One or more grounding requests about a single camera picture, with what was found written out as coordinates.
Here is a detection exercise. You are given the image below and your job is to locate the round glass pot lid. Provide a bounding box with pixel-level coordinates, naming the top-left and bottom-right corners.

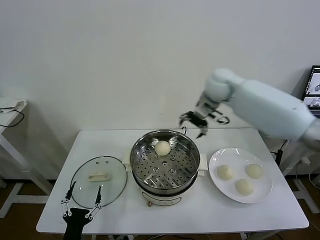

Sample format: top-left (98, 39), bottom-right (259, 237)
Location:
top-left (70, 156), bottom-right (128, 209)

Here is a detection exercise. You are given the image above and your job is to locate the grey open laptop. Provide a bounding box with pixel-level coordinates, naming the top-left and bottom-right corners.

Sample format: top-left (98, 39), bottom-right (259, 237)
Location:
top-left (302, 65), bottom-right (320, 118)

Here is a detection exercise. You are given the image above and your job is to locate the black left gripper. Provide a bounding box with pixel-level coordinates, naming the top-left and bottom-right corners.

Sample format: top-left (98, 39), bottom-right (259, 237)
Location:
top-left (59, 181), bottom-right (103, 240)

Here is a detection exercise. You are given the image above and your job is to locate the white steamed baozi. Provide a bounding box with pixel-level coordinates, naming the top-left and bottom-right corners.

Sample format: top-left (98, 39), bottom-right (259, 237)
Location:
top-left (154, 140), bottom-right (172, 156)
top-left (234, 178), bottom-right (255, 196)
top-left (244, 163), bottom-right (264, 180)
top-left (216, 164), bottom-right (234, 181)

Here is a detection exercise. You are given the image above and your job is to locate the perforated stainless steel steamer basket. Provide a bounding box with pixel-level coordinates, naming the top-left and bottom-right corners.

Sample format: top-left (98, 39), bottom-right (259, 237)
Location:
top-left (129, 129), bottom-right (201, 191)

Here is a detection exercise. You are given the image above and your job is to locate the white electric cooker pot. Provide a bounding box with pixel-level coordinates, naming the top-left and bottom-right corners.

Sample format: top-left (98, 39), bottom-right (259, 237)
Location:
top-left (122, 149), bottom-right (208, 208)

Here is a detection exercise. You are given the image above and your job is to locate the black power adapter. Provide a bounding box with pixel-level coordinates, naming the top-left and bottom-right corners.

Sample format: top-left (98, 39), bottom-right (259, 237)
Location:
top-left (269, 149), bottom-right (284, 166)

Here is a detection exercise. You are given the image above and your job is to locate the white round plate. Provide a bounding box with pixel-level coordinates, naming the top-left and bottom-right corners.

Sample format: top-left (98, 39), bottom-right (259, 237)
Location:
top-left (208, 147), bottom-right (273, 204)

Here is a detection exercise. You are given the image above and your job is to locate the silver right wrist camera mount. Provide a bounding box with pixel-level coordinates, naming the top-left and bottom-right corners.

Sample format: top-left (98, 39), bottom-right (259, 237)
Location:
top-left (196, 94), bottom-right (231, 125)

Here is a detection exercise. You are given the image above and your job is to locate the thin black cable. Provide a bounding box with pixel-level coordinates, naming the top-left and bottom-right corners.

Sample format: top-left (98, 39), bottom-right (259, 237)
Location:
top-left (0, 108), bottom-right (25, 128)

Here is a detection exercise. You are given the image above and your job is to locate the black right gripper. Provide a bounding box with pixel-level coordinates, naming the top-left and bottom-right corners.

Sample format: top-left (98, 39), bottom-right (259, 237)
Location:
top-left (178, 111), bottom-right (209, 140)

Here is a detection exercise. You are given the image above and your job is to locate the white side table with laptop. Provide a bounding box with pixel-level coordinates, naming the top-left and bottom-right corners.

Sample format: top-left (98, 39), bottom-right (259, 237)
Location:
top-left (282, 139), bottom-right (320, 213)

